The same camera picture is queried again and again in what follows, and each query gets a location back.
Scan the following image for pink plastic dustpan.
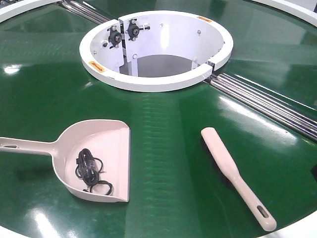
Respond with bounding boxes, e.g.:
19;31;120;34
0;119;130;203

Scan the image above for black cable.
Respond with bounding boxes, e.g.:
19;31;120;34
75;148;100;187

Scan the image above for thin black wire coil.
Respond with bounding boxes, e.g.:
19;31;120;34
83;157;113;196

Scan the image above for pink hand brush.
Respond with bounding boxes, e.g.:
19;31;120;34
201;127;277;232

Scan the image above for orange warning label front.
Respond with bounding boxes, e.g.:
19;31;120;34
89;61;105;73

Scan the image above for orange warning label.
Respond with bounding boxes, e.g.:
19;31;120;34
197;16;212;23
89;61;105;73

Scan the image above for orange warning label rear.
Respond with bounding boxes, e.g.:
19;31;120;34
197;16;212;23

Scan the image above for left steel roller strip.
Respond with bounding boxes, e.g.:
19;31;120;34
58;0;110;24

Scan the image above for white outer rim right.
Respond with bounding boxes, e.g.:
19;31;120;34
254;0;317;26

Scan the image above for white rim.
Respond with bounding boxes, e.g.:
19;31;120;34
0;0;58;22
254;0;317;26

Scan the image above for white outer rim left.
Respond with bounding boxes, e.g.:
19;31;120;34
0;0;58;22

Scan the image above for white inner conveyor ring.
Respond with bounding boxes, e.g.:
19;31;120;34
79;10;234;93

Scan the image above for left black bearing mount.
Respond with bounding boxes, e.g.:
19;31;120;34
107;25;122;49

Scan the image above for black bearing mount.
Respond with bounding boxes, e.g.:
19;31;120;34
107;25;122;49
125;18;151;41

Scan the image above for right black bearing mount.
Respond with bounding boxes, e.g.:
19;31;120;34
125;18;151;41

